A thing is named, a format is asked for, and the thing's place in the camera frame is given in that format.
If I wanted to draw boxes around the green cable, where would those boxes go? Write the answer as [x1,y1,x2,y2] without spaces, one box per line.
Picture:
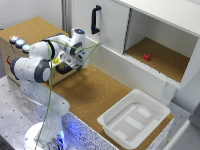
[34,39,102,150]

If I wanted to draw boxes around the red button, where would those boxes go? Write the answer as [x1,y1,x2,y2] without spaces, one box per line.
[9,35,19,44]

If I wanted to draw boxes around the black drawer handle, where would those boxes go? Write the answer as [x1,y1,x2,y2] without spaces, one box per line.
[55,64,74,75]

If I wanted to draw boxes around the pink block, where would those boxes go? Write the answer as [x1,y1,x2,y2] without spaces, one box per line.
[143,53,151,62]

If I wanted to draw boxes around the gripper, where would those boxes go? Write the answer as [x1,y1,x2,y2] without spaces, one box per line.
[63,47,90,72]

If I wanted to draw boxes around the white plastic box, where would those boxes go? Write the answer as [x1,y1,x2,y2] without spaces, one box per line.
[96,88,172,150]

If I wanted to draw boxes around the white cabinet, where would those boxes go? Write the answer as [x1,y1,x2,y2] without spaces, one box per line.
[71,0,200,107]

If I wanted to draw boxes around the blue button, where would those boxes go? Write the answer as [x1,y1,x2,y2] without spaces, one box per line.
[15,38,26,48]

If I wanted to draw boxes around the white sliding door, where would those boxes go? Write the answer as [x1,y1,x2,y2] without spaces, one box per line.
[72,0,131,56]

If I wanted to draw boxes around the wooden drawer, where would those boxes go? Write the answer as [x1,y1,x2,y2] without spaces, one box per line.
[49,63,80,86]

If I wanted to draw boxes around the black door handle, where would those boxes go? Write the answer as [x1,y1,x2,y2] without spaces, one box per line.
[90,4,102,36]

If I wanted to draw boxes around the green button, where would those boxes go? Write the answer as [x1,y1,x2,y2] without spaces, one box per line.
[21,43,32,54]

